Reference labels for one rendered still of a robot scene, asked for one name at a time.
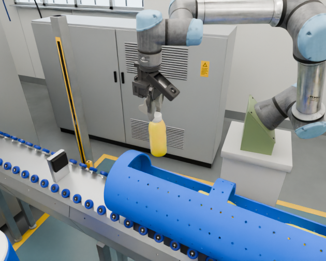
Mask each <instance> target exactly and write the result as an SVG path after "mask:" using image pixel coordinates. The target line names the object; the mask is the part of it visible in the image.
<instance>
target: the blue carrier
mask: <svg viewBox="0 0 326 261"><path fill-rule="evenodd" d="M148 184H149V185H148ZM158 188H159V189H158ZM199 190H202V191H204V192H207V193H209V195H205V194H202V193H199V192H198V191H199ZM235 190H236V183H233V182H230V181H227V180H224V179H221V178H218V179H217V180H216V181H215V183H214V185H213V186H211V185H208V184H205V183H202V182H199V181H196V180H193V179H190V178H188V177H185V176H182V175H178V174H176V173H173V172H170V171H167V170H164V169H161V168H158V167H156V166H153V165H152V164H151V159H150V157H149V156H148V155H147V154H145V153H142V152H139V151H136V150H129V151H126V152H125V153H123V154H122V155H121V156H120V157H119V158H118V159H117V160H116V162H115V163H114V164H113V166H112V168H111V170H110V172H109V174H108V176H107V179H106V183H105V188H104V193H103V198H104V202H105V205H106V207H107V209H108V210H110V211H112V212H114V213H116V214H118V215H121V216H123V217H125V218H127V219H129V220H131V221H133V222H136V223H138V224H140V225H142V226H144V227H146V228H149V229H151V230H153V231H155V232H157V233H159V234H162V235H164V236H166V237H168V238H170V239H172V240H175V241H177V242H179V243H181V244H183V245H185V246H187V247H190V248H192V249H194V250H196V251H198V252H200V253H203V254H205V255H207V256H209V257H211V258H213V259H216V260H218V261H274V260H276V261H326V238H324V237H320V236H318V235H315V234H312V233H309V232H307V231H304V230H301V229H299V228H296V227H293V226H290V225H288V224H285V223H289V224H293V225H296V226H299V227H301V228H305V229H308V230H310V231H313V232H316V233H318V234H321V235H324V236H326V225H324V224H321V223H318V222H315V221H312V220H309V219H306V218H304V217H301V216H298V215H295V214H292V213H289V212H286V211H283V210H280V209H277V208H274V207H271V206H268V205H265V204H263V203H260V202H257V201H254V200H251V199H249V198H246V197H243V196H240V195H237V194H235ZM168 192H169V193H168ZM179 196H180V197H179ZM228 200H229V201H231V202H233V203H234V204H235V205H236V206H235V205H232V204H230V203H227V202H228ZM201 205H202V206H201ZM211 208H212V210H211ZM220 212H221V213H220ZM232 216H233V217H234V218H232ZM189 224H190V225H189ZM273 232H275V234H273ZM288 238H290V240H289V239H288ZM304 244H305V246H304ZM320 250H321V251H322V252H320Z"/></svg>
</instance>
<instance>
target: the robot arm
mask: <svg viewBox="0 0 326 261"><path fill-rule="evenodd" d="M168 13H169V19H163V17H162V13H161V12H160V11H158V10H151V9H148V10H142V11H140V12H138V13H137V15H136V31H137V46H138V61H137V62H134V67H136V68H137V76H135V77H136V78H135V77H134V81H132V91H133V95H135V96H138V97H140V98H144V97H145V98H146V99H145V100H144V104H143V105H139V110H140V111H141V112H143V113H144V114H146V115H147V116H148V119H149V121H150V122H152V121H153V119H154V118H155V117H154V113H155V111H154V109H155V106H156V112H161V108H162V102H163V99H164V96H165V97H166V98H167V99H168V100H169V101H173V100H174V99H175V98H176V97H177V96H178V95H179V94H180V91H179V90H178V89H177V88H176V87H175V86H174V85H173V84H172V83H171V82H170V81H169V80H168V79H167V78H166V77H165V76H164V75H162V74H161V73H160V72H159V70H160V69H161V63H162V46H187V47H189V46H198V45H200V44H201V42H202V37H203V25H211V24H270V26H271V27H281V28H284V29H285V30H287V32H288V33H289V35H290V36H291V38H292V41H293V58H294V59H295V60H296V61H297V62H298V71H297V83H295V84H293V85H291V86H290V87H288V88H287V89H285V90H284V91H282V92H280V93H279V94H277V95H276V96H274V97H272V98H271V99H267V100H264V101H260V102H258V103H256V104H255V105H254V109H255V112H256V114H257V116H258V118H259V119H260V121H261V122H262V123H263V125H264V126H265V127H266V128H267V129H269V130H271V131H272V130H274V129H276V128H277V127H278V126H279V125H280V124H281V122H282V121H283V120H284V119H286V118H289V120H290V122H291V124H292V126H293V128H294V132H295V133H296V135H297V136H298V137H299V138H303V139H311V138H315V137H318V136H320V135H322V134H323V133H325V132H326V121H325V119H324V114H325V106H324V104H323V103H322V96H323V89H324V82H325V75H326V6H325V5H324V4H323V3H322V2H321V1H320V0H171V2H170V4H169V10H168Z"/></svg>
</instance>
